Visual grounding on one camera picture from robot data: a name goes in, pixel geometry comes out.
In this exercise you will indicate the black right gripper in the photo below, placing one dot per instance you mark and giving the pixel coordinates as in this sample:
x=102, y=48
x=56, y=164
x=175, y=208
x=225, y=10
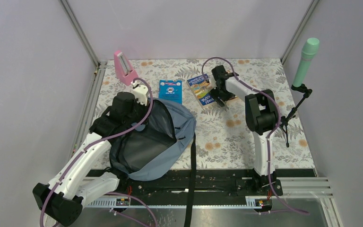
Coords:
x=214, y=93

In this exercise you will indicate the blue student backpack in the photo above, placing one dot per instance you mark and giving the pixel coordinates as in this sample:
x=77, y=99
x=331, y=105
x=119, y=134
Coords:
x=148, y=152

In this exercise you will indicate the orange book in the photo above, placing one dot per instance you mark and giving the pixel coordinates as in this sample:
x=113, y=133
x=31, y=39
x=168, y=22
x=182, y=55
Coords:
x=229, y=82

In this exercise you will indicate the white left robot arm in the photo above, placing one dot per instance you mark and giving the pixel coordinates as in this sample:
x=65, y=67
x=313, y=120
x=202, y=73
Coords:
x=64, y=197

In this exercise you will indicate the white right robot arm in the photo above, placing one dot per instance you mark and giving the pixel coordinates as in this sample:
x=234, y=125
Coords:
x=261, y=114

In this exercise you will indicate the floral tablecloth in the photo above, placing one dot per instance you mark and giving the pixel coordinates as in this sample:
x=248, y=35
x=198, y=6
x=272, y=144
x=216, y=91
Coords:
x=223, y=139

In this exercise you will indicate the blue treehouse book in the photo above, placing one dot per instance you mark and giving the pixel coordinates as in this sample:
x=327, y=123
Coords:
x=201, y=87

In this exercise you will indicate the blue round package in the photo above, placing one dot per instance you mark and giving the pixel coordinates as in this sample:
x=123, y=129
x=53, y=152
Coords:
x=170, y=90

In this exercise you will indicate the black tripod stand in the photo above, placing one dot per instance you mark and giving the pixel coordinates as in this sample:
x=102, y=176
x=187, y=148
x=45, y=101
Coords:
x=306, y=92

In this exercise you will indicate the pink metronome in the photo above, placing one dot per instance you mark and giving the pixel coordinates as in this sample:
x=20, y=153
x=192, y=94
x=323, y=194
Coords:
x=123, y=69

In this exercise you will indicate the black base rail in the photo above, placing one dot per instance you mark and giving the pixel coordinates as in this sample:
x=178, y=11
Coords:
x=210, y=188

